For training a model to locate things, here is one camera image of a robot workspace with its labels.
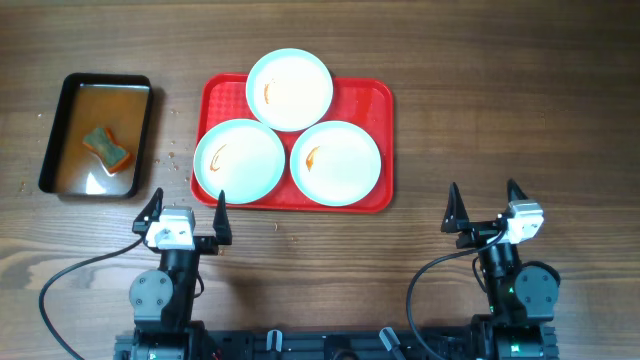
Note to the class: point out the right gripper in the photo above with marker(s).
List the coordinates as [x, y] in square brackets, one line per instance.
[457, 220]

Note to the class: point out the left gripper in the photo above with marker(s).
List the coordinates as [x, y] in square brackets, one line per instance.
[205, 246]

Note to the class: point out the white plate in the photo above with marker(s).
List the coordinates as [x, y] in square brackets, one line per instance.
[289, 89]
[335, 163]
[241, 160]

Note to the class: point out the orange green sponge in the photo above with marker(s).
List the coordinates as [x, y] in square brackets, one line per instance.
[114, 157]

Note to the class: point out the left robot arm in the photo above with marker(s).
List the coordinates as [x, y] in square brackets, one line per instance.
[162, 299]

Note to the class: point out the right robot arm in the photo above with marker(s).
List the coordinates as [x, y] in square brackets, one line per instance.
[521, 296]

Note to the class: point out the black water basin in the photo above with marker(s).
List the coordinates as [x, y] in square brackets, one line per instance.
[87, 101]

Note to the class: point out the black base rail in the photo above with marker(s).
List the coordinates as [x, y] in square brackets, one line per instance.
[448, 342]

